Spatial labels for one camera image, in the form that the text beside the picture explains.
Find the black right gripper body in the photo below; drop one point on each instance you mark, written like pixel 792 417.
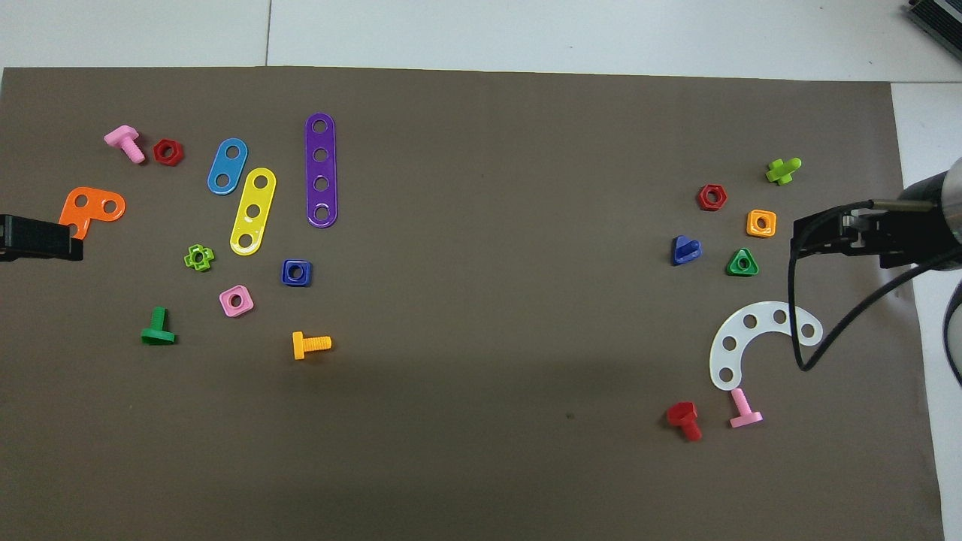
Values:
pixel 909 237

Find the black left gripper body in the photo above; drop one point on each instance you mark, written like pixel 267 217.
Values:
pixel 26 239

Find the blue screw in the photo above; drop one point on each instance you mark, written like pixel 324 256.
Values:
pixel 684 254

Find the blue square nut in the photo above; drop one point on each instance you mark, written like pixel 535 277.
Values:
pixel 287 275

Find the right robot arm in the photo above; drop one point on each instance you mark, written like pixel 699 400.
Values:
pixel 932 188

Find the orange square nut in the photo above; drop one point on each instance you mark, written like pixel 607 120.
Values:
pixel 751 224

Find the lime green screw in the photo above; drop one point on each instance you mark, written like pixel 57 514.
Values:
pixel 782 173

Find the green triangular nut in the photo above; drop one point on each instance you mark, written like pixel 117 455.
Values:
pixel 733 269

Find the red hexagonal nut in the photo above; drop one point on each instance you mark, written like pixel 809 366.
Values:
pixel 703 197
pixel 158 150

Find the pink screw with long shaft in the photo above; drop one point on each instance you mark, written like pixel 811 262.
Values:
pixel 122 137

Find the green cross-shaped nut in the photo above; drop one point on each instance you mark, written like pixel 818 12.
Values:
pixel 189 259

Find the pink square nut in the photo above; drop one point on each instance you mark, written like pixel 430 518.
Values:
pixel 226 304

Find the pink screw with short shaft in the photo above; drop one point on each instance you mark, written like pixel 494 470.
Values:
pixel 740 402

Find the red screw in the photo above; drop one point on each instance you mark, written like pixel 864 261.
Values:
pixel 680 413

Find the orange screw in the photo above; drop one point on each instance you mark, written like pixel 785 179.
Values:
pixel 299 346

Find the orange angled three-hole plate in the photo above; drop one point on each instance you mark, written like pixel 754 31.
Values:
pixel 95 204

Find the white curved five-hole plate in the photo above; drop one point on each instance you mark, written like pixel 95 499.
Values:
pixel 738 330

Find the blue two-hole plate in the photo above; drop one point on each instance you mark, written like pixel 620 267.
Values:
pixel 227 167

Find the yellow three-hole plate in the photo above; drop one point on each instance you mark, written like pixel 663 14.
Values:
pixel 257 196

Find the black ribbed device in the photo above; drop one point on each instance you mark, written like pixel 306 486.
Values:
pixel 939 15

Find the purple four-hole plate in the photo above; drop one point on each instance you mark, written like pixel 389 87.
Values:
pixel 321 169

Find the brown table mat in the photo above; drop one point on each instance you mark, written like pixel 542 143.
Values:
pixel 481 451

